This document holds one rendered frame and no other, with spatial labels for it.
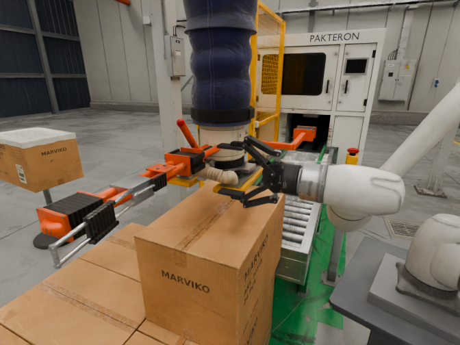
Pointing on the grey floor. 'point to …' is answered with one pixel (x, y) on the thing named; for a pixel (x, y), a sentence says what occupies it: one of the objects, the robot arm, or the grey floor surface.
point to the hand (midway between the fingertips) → (224, 169)
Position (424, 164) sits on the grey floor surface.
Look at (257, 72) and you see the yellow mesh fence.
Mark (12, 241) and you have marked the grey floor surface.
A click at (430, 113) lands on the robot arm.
